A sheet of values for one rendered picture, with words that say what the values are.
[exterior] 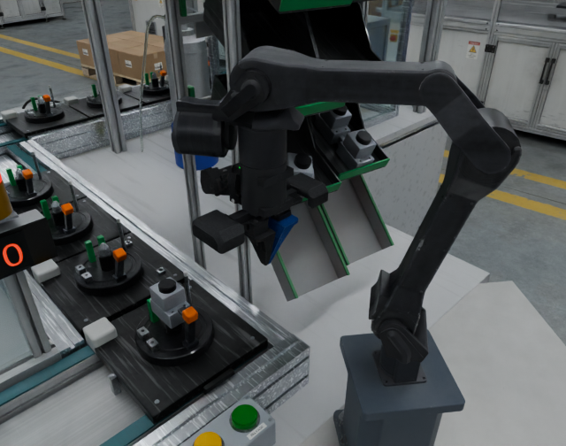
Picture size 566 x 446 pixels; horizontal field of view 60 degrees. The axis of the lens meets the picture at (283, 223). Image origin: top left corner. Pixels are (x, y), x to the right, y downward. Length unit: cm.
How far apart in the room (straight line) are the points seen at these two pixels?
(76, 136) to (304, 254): 123
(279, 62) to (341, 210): 62
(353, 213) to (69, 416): 68
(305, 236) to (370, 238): 17
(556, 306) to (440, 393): 206
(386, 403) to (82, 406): 52
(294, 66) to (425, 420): 52
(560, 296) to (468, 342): 175
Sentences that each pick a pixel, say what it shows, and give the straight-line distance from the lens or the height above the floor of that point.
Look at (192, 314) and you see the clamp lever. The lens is 82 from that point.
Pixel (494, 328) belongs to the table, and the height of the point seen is 86.
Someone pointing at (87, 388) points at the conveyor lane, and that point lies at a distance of 97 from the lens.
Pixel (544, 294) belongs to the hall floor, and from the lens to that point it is 283.
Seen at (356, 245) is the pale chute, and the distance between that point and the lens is 108.
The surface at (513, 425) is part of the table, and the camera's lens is 102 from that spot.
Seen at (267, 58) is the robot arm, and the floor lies 150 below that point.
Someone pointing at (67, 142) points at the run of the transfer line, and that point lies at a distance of 200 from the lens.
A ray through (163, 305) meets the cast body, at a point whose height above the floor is 107.
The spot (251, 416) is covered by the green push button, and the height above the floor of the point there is 97.
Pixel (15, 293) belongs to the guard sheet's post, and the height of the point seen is 111.
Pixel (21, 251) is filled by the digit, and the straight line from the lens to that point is 82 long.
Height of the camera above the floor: 162
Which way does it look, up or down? 32 degrees down
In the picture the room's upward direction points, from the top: straight up
